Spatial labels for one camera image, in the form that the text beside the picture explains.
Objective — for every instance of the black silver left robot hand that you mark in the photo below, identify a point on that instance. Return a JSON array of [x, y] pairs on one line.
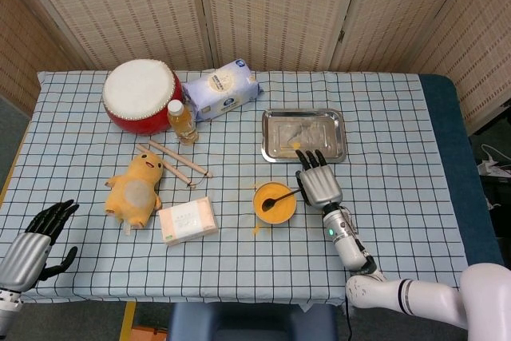
[[24, 255]]

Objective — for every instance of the yellow drink bottle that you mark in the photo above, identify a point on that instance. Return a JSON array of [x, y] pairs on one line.
[[183, 125]]

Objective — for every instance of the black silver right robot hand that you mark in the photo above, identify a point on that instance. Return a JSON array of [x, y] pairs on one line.
[[321, 187]]

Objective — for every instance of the woven folding screen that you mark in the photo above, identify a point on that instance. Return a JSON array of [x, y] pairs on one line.
[[279, 9]]

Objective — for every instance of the wooden drumstick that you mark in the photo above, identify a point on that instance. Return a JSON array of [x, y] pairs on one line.
[[183, 161], [177, 173]]

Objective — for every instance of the pink tissue pack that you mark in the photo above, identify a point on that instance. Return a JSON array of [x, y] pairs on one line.
[[187, 221]]

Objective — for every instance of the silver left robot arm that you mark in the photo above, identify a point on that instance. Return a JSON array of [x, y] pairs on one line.
[[8, 309]]

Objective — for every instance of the blue padded table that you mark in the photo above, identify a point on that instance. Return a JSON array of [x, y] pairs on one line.
[[459, 157]]

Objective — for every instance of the blue checked tablecloth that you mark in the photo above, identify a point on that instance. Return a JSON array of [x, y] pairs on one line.
[[247, 269]]

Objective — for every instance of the yellow plush toy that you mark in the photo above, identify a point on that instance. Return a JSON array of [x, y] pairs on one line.
[[133, 193]]

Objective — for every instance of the beige bowl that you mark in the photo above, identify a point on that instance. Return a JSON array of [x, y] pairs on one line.
[[275, 220]]

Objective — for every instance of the lavender tissue pack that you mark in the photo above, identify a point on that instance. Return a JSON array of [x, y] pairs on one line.
[[223, 91]]

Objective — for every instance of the red drum with white skin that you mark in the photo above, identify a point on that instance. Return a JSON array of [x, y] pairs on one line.
[[137, 89]]

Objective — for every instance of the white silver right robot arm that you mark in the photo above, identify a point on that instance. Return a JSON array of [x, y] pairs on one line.
[[347, 245]]

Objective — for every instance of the black spoon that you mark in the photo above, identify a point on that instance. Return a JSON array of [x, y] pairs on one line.
[[267, 205]]

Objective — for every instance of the stainless steel tray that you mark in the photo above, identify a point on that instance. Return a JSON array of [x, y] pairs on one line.
[[287, 129]]

